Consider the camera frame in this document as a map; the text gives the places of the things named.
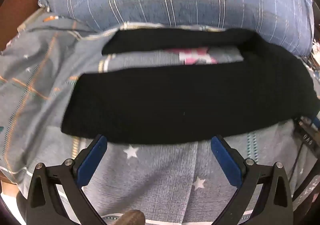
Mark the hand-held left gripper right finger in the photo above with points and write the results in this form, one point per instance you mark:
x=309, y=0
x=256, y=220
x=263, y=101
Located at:
x=225, y=162

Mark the black pants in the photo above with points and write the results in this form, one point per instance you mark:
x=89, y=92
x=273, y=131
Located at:
x=185, y=104

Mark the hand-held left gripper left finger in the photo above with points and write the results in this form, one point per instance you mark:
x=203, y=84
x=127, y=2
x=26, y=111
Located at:
x=92, y=162

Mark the brown wooden headboard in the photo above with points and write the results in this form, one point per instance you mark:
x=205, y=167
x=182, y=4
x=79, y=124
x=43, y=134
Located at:
x=22, y=4

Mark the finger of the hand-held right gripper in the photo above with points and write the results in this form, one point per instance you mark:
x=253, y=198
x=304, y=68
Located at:
x=314, y=119

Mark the grey printed bed sheet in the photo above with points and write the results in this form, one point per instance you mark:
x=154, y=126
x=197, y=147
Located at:
x=37, y=84

